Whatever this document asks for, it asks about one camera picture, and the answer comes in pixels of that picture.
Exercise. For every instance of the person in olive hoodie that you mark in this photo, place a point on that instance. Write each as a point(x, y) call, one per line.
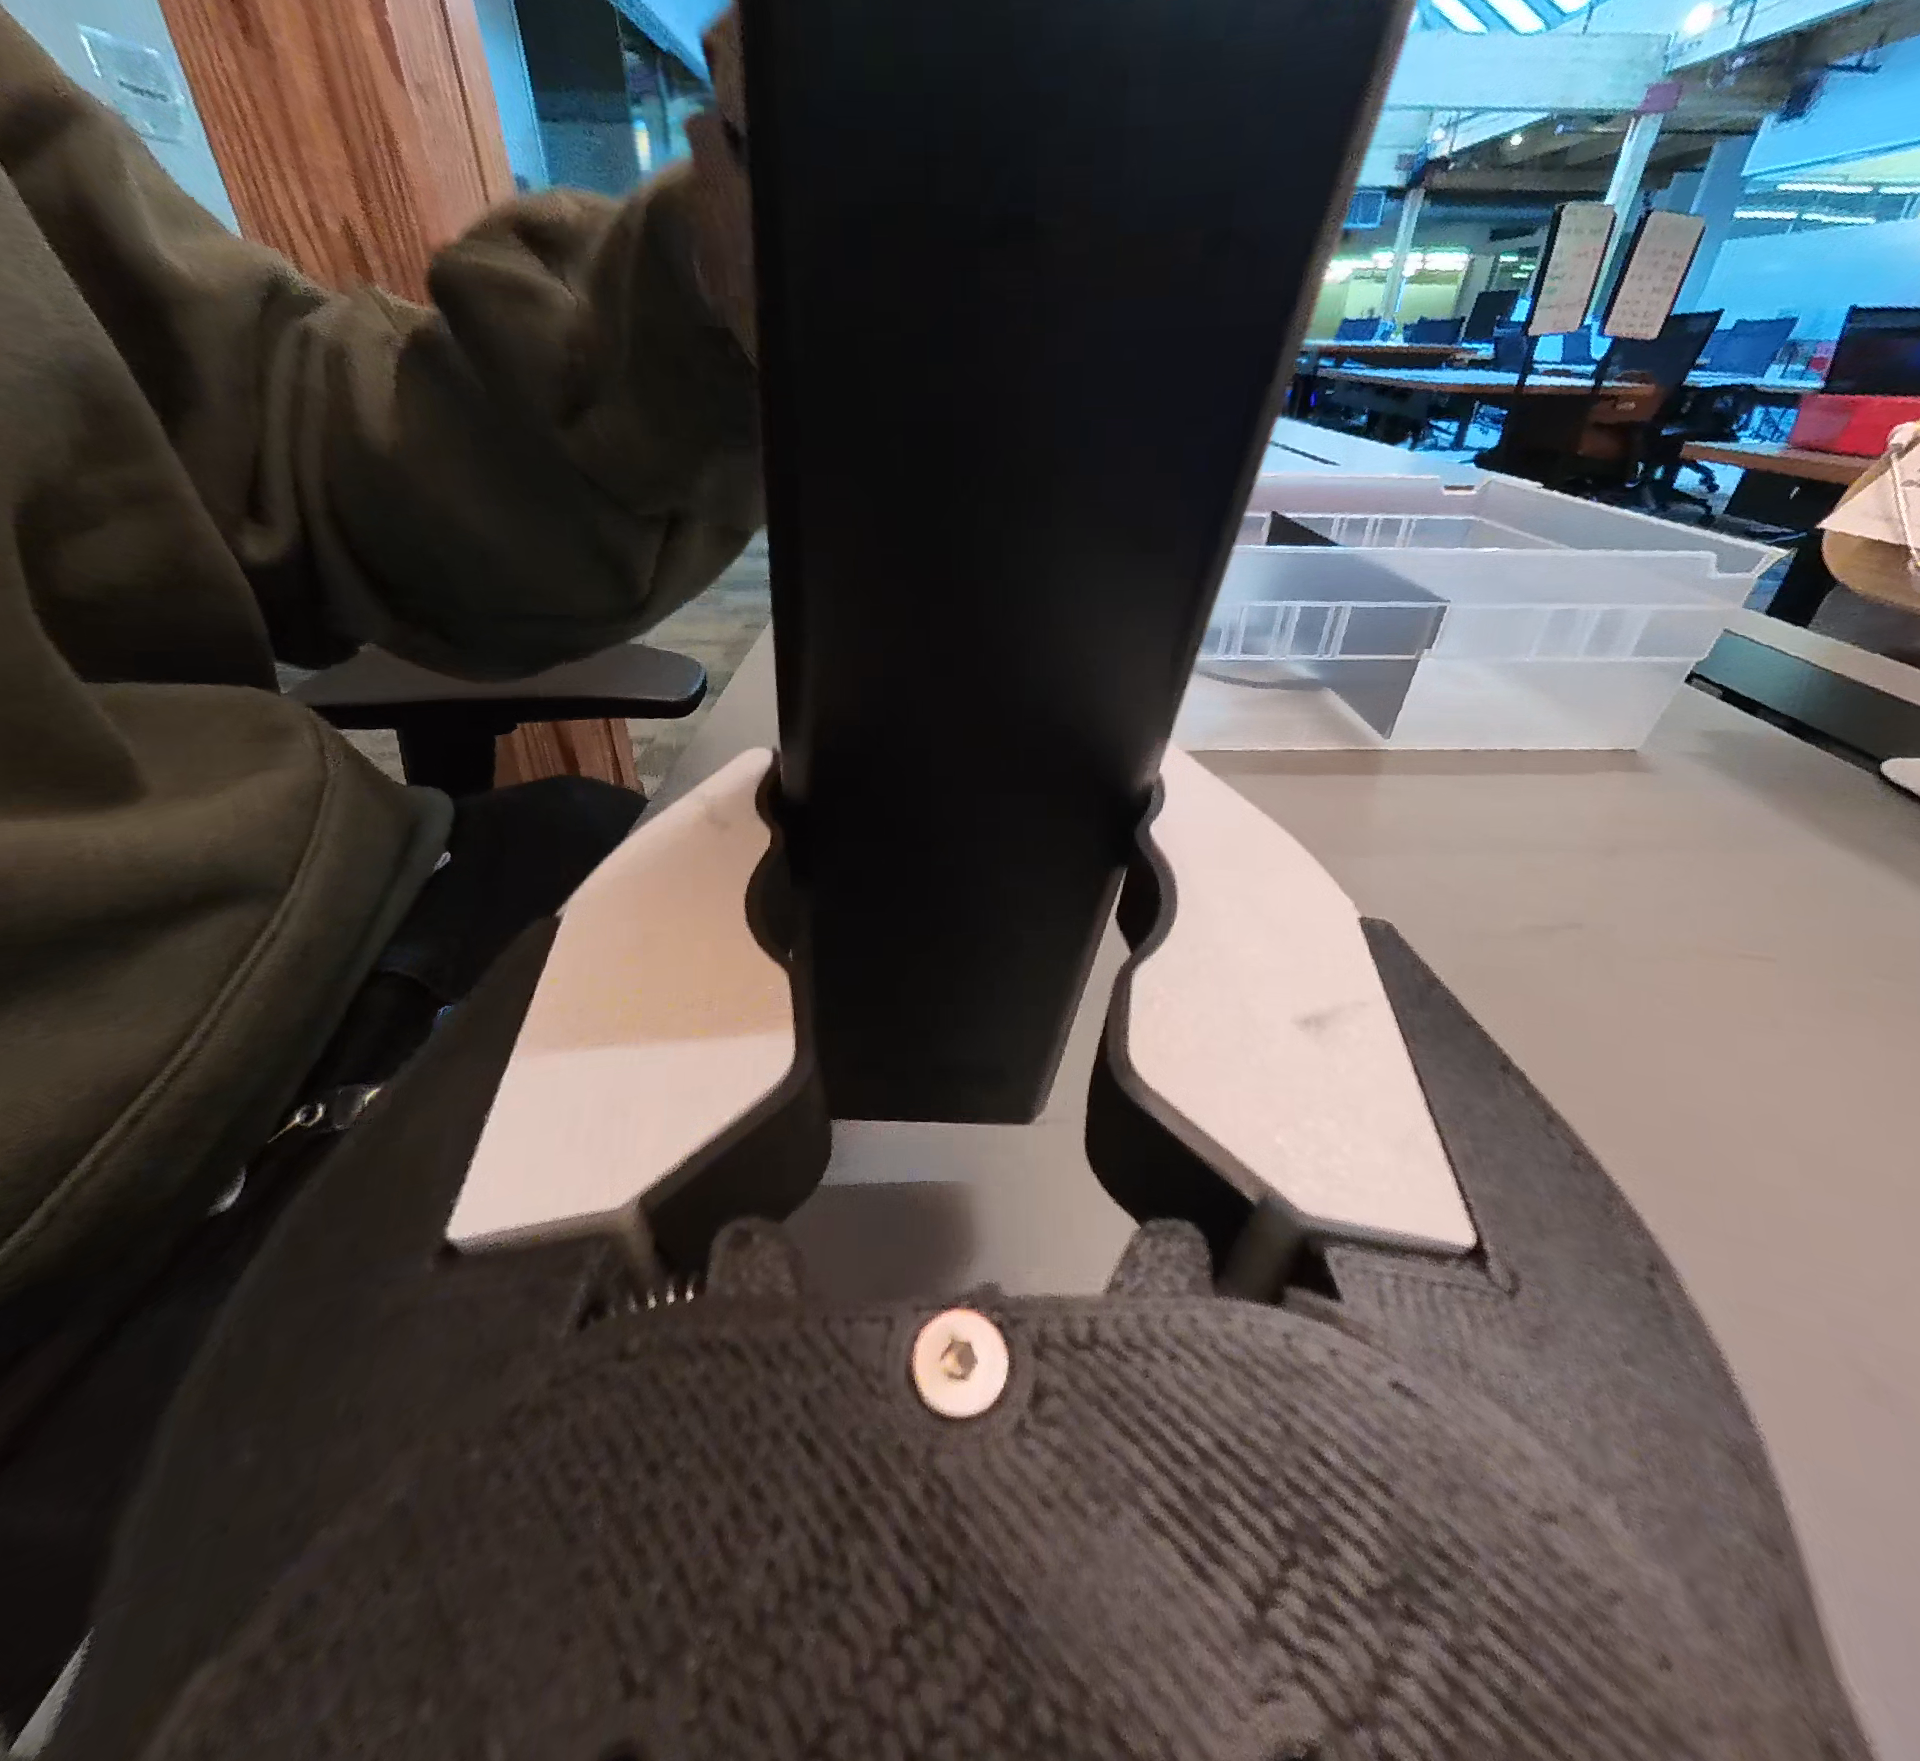
point(166, 741)

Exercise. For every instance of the clear plastic divided tray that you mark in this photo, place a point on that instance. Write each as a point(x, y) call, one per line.
point(1486, 606)

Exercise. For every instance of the wooden pillar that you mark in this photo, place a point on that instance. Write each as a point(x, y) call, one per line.
point(330, 67)

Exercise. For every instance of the black rectangular panel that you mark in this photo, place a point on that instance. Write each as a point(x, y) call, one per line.
point(1036, 441)

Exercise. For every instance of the person's left forearm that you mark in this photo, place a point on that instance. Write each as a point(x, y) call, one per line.
point(599, 426)

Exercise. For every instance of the grey desk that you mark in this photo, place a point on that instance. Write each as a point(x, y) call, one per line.
point(1621, 1011)

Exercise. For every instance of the red bin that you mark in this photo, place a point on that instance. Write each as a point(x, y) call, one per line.
point(1854, 425)

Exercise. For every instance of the white whiteboard sign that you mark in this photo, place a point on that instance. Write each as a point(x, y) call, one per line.
point(1569, 269)
point(1653, 276)

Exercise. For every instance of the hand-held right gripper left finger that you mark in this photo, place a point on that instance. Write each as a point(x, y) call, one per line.
point(630, 1026)

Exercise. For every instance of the black office chair armrest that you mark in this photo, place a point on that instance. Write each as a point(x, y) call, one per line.
point(510, 688)

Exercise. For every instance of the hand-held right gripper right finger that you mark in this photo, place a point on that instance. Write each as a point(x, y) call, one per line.
point(1275, 1026)

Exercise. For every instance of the black office chair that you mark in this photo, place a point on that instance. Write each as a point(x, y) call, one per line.
point(1628, 418)

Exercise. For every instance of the black flat tray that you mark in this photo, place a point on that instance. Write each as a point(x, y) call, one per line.
point(1807, 688)

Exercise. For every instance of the tan paper bag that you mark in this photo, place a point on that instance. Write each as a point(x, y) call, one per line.
point(1876, 524)

